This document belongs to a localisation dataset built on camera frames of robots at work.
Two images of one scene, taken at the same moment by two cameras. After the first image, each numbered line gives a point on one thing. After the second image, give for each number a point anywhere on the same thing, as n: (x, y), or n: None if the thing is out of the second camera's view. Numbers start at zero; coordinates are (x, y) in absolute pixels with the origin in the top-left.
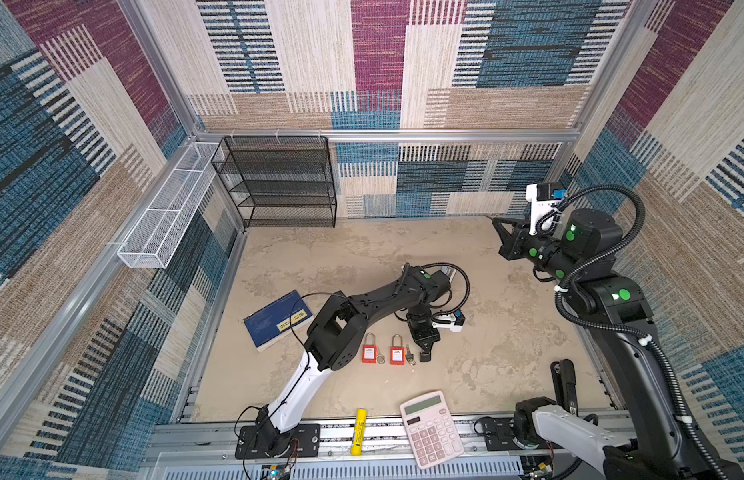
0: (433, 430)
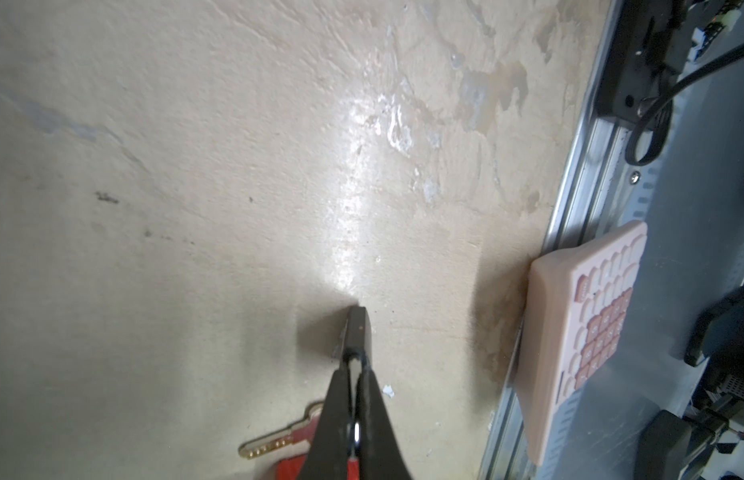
0: (579, 304)
